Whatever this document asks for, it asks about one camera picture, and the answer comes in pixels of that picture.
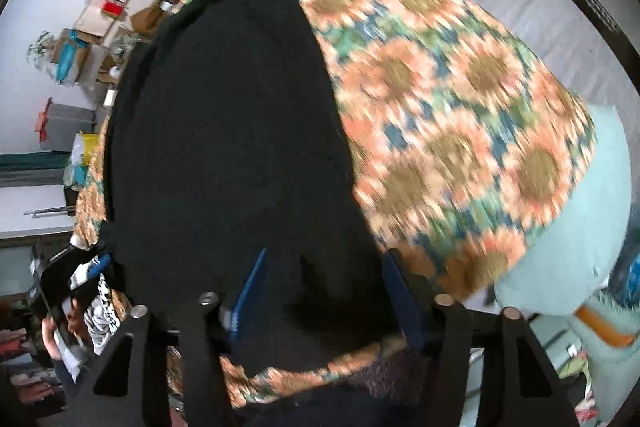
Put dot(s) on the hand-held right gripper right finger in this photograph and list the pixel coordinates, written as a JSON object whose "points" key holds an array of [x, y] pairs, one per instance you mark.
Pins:
{"points": [[405, 302]]}

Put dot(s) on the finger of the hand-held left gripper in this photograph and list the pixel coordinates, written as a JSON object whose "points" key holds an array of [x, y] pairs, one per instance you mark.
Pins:
{"points": [[100, 264]]}

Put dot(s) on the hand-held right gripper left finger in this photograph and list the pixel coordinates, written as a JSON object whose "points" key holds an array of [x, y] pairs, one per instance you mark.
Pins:
{"points": [[250, 292]]}

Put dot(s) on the black sweater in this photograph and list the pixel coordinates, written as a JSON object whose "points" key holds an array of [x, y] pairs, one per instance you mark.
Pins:
{"points": [[225, 132]]}

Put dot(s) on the pile of patterned clothes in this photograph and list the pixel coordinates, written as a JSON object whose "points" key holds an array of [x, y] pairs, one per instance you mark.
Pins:
{"points": [[25, 372]]}

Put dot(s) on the person's left hand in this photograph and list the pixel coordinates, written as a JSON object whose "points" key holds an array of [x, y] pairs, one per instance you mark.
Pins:
{"points": [[50, 339]]}

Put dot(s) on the black-spotted white garment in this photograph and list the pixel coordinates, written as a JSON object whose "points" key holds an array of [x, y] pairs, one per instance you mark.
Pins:
{"points": [[106, 307]]}

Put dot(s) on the grey-green curtain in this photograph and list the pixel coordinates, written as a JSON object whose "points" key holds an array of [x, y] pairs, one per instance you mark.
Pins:
{"points": [[30, 169]]}

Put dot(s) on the yellow bag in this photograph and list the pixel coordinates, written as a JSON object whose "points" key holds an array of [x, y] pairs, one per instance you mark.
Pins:
{"points": [[86, 149]]}

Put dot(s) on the grey storage box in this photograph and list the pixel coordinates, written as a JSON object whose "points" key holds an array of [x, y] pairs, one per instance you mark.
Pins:
{"points": [[70, 127]]}

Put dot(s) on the red cloth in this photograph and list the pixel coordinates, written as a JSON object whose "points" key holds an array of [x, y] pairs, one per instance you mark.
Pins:
{"points": [[42, 119]]}

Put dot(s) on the sunflower print blanket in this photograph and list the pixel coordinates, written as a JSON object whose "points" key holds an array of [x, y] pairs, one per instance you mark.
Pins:
{"points": [[450, 107]]}

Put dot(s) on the stack of cardboard boxes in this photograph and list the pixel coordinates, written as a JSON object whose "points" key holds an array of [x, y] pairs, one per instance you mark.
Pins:
{"points": [[82, 47]]}

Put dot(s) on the potted plant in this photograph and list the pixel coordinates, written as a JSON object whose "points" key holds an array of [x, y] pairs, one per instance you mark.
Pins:
{"points": [[41, 49]]}

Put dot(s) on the blue patterned cloth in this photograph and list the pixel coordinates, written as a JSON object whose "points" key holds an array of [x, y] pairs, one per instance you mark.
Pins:
{"points": [[627, 279]]}

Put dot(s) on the open olive cardboard box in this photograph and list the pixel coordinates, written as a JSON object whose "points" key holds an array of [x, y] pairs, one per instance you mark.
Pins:
{"points": [[147, 21]]}

